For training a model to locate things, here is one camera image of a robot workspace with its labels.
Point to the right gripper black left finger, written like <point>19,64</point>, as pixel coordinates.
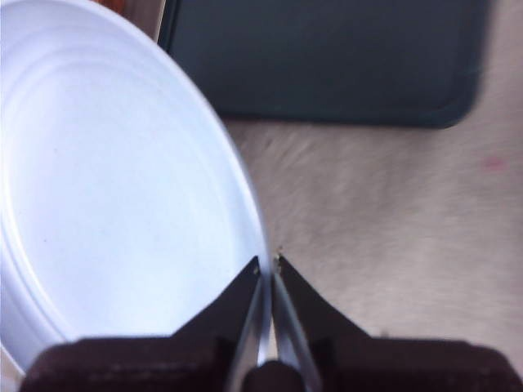
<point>163,363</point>

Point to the black cutting board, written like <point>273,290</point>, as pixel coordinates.
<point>327,61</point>

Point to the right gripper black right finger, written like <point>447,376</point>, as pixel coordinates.
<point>388,367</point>

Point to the blue round plate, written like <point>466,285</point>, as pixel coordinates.
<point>114,183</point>

